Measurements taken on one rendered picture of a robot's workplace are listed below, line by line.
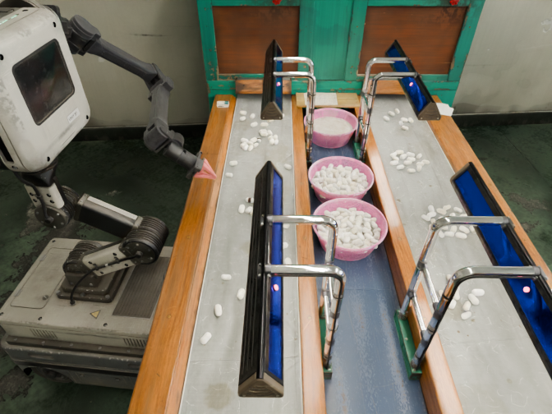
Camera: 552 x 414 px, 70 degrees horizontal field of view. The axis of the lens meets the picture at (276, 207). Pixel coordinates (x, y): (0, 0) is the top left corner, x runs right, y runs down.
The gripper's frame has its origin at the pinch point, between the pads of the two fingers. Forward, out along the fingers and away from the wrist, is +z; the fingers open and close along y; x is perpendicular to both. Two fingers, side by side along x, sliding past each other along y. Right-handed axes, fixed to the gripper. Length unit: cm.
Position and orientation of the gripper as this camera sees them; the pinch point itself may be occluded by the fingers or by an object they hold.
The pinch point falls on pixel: (213, 177)
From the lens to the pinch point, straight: 148.5
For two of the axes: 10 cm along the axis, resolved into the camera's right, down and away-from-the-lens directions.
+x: -6.4, 5.7, 5.2
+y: 0.2, -6.6, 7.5
